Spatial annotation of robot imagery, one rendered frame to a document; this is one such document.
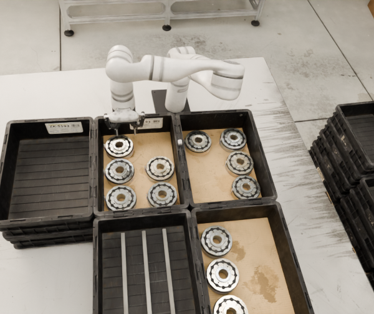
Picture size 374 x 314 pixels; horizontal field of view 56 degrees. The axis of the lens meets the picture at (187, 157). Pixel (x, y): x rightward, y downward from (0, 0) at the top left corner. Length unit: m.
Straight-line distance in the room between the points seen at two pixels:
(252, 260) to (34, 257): 0.74
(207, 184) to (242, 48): 2.05
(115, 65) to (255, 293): 0.79
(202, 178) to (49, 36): 2.26
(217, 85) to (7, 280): 0.93
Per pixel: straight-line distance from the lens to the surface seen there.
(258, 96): 1.79
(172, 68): 1.00
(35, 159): 1.39
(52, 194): 1.29
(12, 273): 1.36
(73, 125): 1.35
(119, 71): 0.98
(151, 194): 1.21
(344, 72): 3.32
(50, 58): 3.04
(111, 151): 1.31
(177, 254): 1.17
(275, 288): 1.20
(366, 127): 2.21
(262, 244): 1.23
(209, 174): 1.30
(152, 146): 1.35
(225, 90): 1.02
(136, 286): 1.14
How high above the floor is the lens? 1.94
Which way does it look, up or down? 56 degrees down
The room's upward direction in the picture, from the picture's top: 9 degrees clockwise
